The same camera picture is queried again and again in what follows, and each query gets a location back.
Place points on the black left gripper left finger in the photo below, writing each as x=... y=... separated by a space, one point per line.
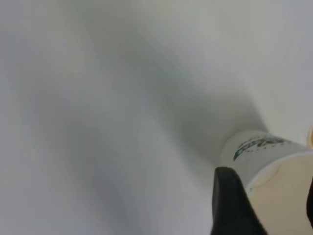
x=232 y=208

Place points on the white paper coffee cup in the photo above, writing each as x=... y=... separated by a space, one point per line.
x=256 y=151

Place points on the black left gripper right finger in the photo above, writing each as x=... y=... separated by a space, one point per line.
x=310 y=203

